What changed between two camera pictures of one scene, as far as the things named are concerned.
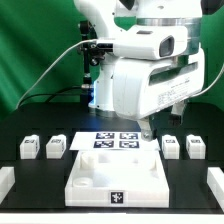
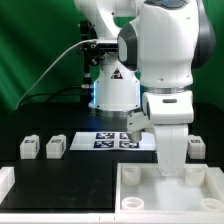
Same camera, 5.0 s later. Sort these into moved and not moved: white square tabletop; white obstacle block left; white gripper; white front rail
Moved: white square tabletop; white gripper
Not moved: white front rail; white obstacle block left
